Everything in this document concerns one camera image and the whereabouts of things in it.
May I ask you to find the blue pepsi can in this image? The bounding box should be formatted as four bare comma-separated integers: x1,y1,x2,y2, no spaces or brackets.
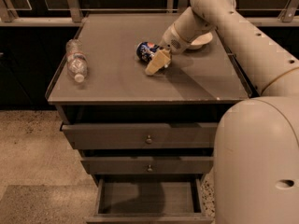
136,42,166,63

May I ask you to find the white paper bowl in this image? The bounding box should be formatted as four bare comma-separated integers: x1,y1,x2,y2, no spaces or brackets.
189,32,213,50

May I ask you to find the bottom grey open drawer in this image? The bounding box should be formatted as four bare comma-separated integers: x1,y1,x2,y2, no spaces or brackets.
85,176,213,224

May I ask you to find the top grey drawer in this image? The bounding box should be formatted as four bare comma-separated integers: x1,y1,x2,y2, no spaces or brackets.
62,123,217,149

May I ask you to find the grey drawer cabinet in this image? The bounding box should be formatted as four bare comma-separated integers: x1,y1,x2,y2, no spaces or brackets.
45,12,260,224

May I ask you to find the clear plastic water bottle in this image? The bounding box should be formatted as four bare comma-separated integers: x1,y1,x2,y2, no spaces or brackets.
65,39,88,83

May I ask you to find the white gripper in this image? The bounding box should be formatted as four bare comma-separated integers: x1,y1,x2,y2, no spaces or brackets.
145,24,191,76

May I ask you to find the metal window railing frame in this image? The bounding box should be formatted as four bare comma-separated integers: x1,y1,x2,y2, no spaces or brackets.
1,0,299,26

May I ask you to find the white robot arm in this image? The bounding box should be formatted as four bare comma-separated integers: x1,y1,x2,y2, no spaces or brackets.
146,0,299,224

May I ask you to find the middle grey drawer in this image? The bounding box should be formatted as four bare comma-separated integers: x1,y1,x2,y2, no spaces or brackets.
81,156,213,175

